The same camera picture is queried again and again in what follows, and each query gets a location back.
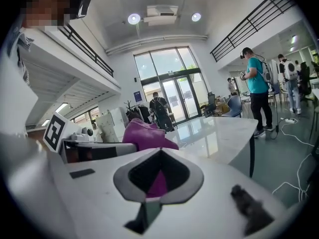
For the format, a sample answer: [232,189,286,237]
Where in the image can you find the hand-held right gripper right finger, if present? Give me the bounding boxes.
[147,147,290,239]

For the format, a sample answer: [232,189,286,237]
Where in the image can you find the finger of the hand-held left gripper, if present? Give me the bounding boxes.
[76,142,138,162]

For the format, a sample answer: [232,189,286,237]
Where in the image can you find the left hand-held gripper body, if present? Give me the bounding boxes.
[42,111,78,164]

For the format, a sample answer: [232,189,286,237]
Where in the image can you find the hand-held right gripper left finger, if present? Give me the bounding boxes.
[65,147,162,239]

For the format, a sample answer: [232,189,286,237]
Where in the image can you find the purple cloth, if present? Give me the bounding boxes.
[122,117,180,199]

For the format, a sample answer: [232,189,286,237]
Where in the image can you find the white cabinet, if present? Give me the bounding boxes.
[95,107,127,143]

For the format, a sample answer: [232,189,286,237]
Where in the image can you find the grey marble table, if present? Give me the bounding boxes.
[164,116,259,178]

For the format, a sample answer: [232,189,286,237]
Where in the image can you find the glass entrance doors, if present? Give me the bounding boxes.
[133,47,209,124]

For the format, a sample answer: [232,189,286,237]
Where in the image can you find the blue chair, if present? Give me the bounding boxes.
[221,95,243,119]

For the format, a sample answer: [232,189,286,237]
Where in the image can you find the black office chair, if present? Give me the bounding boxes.
[202,91,217,118]

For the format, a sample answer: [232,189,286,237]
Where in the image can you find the black railing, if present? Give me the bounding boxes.
[57,23,115,78]
[210,0,299,63]

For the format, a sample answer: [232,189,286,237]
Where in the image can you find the white hard-shell backpack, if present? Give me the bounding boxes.
[283,59,299,81]
[259,56,274,84]

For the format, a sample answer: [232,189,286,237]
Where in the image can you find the person's face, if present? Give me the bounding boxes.
[14,0,85,32]

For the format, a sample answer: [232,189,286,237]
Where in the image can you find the ceiling air conditioner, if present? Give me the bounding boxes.
[143,4,179,27]

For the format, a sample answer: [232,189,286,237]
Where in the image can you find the left hand-held gripper camera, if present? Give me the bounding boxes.
[70,127,95,142]

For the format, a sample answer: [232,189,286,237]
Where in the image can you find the coat rack with dark jackets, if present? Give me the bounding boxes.
[126,104,152,124]

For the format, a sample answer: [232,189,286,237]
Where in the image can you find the tangled white cable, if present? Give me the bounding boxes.
[271,122,319,203]

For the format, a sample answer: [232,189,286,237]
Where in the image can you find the black head-worn camera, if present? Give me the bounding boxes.
[68,0,94,20]

